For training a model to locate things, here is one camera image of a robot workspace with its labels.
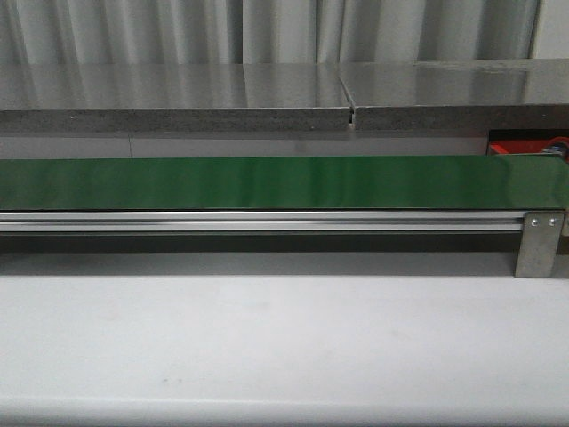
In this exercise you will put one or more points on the red push button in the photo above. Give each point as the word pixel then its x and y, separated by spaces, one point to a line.
pixel 558 146

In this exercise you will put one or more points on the red plastic tray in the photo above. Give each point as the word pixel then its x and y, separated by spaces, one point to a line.
pixel 511 147

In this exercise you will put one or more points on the grey stone shelf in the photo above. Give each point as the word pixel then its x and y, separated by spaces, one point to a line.
pixel 474 95

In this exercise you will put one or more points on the green conveyor belt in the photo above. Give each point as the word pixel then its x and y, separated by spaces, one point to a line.
pixel 507 182

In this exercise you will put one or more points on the white curtain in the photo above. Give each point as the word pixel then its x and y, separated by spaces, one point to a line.
pixel 184 32

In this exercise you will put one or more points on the steel conveyor support bracket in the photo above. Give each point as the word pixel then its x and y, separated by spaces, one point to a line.
pixel 538 246

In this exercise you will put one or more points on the aluminium conveyor frame rail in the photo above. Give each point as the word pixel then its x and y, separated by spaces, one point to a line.
pixel 260 221

